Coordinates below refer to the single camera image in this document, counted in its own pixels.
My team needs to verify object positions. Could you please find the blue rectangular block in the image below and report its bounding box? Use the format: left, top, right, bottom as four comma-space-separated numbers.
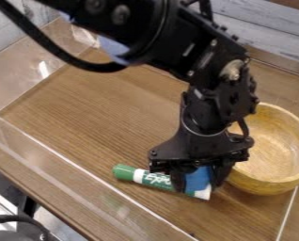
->
184, 167, 211, 193

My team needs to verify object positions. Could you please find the black table leg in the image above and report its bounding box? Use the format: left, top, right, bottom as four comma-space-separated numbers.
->
23, 196, 38, 217

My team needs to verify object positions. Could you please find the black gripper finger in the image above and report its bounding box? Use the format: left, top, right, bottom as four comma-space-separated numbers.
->
211, 163, 234, 189
170, 169, 186, 193

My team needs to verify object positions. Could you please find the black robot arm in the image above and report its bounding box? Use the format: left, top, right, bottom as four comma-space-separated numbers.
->
0, 0, 259, 192

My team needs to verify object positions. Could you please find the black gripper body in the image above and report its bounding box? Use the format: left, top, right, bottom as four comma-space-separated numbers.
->
148, 128, 254, 173

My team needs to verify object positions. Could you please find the clear acrylic tray wall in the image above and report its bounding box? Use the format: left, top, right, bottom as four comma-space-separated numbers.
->
0, 39, 294, 241

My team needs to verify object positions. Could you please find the brown wooden bowl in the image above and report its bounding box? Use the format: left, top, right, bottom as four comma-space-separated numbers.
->
227, 103, 299, 196

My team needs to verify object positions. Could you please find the black cable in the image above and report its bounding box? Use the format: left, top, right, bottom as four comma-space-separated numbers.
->
0, 215, 51, 241

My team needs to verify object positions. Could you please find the green Expo marker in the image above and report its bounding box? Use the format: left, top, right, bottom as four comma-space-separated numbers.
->
112, 164, 212, 201

